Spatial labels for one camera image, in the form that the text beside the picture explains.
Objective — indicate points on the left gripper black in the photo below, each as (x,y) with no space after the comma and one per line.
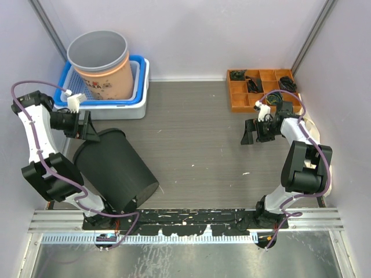
(88,131)

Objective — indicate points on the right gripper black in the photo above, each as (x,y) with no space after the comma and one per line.
(251,125)

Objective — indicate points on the black plastic bucket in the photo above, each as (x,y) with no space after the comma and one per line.
(116,171)

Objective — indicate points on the orange plastic bucket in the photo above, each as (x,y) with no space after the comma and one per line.
(111,84)

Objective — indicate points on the grey plastic bucket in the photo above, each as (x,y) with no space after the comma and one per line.
(97,51)

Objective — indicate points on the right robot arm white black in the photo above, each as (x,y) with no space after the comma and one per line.
(305,172)

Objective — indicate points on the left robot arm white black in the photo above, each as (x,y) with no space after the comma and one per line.
(49,172)

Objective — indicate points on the orange wooden compartment tray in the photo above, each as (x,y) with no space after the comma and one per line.
(246,86)

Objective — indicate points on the blue perforated basket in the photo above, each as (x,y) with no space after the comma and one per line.
(71,80)

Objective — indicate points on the white plastic tub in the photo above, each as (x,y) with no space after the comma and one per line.
(137,111)

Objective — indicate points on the cream cloth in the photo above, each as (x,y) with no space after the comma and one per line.
(315,134)

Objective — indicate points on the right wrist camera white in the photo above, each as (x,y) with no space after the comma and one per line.
(262,109)

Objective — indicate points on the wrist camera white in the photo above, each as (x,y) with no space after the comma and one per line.
(74,101)
(262,109)

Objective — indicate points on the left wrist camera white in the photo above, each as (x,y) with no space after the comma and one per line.
(74,101)

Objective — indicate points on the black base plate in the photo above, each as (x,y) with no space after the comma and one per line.
(187,222)

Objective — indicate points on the aluminium rail frame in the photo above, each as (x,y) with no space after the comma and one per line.
(65,227)

